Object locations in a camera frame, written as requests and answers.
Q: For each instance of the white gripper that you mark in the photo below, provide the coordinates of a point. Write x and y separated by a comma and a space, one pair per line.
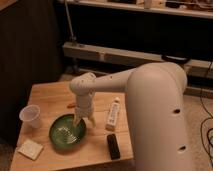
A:
84, 108

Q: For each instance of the green ceramic bowl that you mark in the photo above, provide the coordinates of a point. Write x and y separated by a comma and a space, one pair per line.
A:
64, 135

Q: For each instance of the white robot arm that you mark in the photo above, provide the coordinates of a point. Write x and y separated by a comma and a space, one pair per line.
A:
154, 107

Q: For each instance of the small orange object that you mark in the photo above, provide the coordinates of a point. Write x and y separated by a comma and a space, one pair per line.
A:
71, 105

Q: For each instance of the white tube with cap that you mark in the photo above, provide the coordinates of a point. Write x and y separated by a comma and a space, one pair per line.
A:
113, 115

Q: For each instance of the wooden table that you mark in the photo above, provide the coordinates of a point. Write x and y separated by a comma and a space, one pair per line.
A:
92, 153

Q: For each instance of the black rectangular remote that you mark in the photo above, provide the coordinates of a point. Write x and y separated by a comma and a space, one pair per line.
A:
113, 147

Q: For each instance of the clear plastic cup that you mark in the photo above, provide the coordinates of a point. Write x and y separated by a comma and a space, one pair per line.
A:
31, 115

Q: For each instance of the white square sponge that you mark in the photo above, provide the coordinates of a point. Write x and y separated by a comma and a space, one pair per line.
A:
30, 149

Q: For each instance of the metal pole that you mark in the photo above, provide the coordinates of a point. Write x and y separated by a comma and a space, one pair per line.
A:
72, 36

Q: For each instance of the black object on beam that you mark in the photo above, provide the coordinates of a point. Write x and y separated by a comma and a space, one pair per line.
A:
175, 59

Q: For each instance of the grey metal shelf beam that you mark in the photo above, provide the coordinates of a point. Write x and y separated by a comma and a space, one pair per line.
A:
123, 57

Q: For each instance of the upper wooden shelf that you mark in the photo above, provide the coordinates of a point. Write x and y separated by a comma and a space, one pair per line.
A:
141, 8

